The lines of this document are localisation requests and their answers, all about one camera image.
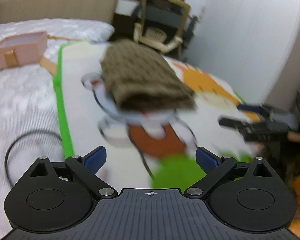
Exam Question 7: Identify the pink gift box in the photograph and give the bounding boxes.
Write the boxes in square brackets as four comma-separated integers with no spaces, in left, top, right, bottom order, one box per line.
[0,31,48,72]

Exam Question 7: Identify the person's right hand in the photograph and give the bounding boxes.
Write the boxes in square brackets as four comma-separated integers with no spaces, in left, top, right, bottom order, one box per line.
[287,131,300,143]

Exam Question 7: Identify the cartoon animal printed mat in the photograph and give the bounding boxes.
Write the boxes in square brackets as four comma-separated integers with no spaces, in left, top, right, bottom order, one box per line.
[51,41,265,189]

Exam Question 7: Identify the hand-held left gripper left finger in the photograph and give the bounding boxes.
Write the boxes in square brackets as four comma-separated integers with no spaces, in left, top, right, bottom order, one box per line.
[28,146,118,198]

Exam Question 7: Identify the brown polka dot garment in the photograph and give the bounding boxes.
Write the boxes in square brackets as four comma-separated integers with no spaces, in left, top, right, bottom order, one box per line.
[100,39,197,112]

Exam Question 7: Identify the tan strap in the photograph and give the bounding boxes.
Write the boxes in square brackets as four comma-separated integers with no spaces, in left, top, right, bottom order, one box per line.
[39,34,91,76]

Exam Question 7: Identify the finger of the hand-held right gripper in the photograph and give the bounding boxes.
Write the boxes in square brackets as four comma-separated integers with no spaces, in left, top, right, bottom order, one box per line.
[237,104,267,114]
[218,116,249,131]

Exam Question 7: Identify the black cable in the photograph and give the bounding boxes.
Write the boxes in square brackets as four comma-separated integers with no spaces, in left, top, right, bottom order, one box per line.
[4,129,63,188]

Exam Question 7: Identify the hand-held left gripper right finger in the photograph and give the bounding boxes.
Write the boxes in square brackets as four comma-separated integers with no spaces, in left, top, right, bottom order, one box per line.
[184,147,276,200]

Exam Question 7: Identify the beige upholstered headboard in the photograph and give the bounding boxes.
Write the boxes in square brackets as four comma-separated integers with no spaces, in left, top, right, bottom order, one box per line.
[0,0,121,31]

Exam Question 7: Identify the beige office chair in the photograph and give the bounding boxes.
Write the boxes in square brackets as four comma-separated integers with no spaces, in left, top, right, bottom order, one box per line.
[133,0,198,55]

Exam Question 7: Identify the white cabinet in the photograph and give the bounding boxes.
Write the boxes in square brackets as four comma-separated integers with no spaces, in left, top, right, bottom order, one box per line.
[184,0,208,26]

